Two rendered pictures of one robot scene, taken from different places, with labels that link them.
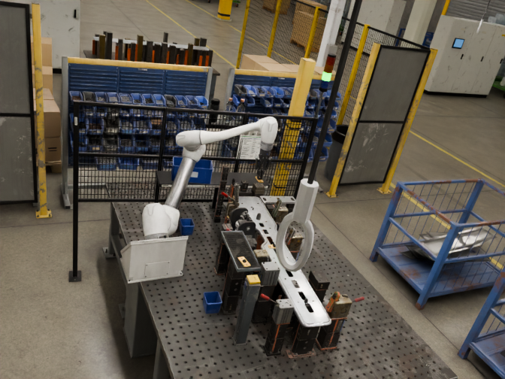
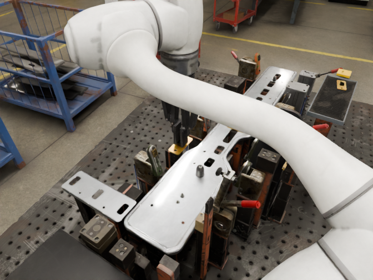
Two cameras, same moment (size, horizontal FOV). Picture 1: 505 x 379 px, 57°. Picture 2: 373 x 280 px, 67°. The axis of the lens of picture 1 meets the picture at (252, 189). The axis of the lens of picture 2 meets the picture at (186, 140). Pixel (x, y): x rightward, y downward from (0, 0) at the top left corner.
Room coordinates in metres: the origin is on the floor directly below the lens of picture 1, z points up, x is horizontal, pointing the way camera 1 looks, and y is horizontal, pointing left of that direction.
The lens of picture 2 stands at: (3.37, 0.50, 1.82)
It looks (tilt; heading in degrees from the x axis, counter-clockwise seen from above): 41 degrees down; 235
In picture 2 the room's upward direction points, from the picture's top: straight up
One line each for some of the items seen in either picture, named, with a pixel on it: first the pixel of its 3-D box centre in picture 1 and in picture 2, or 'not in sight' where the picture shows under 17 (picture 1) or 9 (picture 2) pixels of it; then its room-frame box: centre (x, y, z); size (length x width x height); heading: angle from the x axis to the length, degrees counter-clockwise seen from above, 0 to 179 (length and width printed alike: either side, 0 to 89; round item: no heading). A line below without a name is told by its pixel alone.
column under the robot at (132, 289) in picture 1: (150, 305); not in sight; (2.54, 0.55, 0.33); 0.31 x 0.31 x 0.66; 30
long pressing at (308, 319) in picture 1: (276, 249); (236, 125); (2.58, -0.23, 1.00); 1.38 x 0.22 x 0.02; 23
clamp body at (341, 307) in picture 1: (333, 322); (245, 85); (2.13, -0.62, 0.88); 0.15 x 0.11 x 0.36; 113
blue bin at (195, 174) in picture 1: (192, 170); not in sight; (3.27, 0.49, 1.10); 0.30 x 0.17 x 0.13; 104
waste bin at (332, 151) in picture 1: (343, 155); not in sight; (6.18, -1.16, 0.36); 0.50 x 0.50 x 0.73
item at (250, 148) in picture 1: (250, 142); not in sight; (3.57, 0.09, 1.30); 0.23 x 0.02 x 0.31; 113
